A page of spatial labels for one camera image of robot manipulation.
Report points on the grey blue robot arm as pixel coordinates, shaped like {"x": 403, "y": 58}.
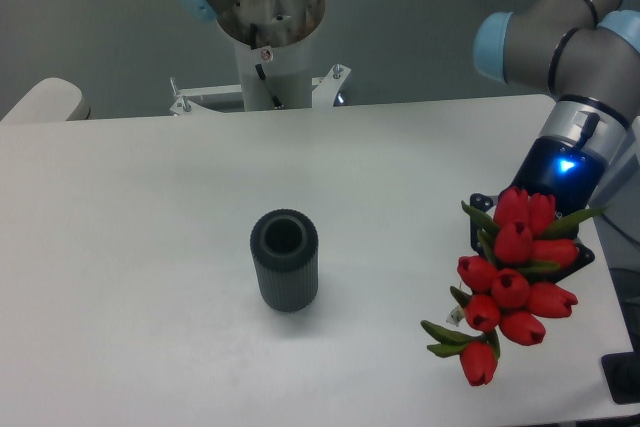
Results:
{"x": 582, "y": 53}

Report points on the black clamp at table edge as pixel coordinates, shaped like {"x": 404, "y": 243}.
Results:
{"x": 621, "y": 371}

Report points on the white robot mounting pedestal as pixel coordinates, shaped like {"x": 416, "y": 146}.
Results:
{"x": 273, "y": 44}

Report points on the red tulip bouquet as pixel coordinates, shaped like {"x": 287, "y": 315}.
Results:
{"x": 505, "y": 291}

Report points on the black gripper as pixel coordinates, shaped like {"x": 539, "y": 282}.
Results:
{"x": 551, "y": 167}

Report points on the dark grey ribbed vase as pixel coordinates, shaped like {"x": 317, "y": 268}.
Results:
{"x": 284, "y": 245}

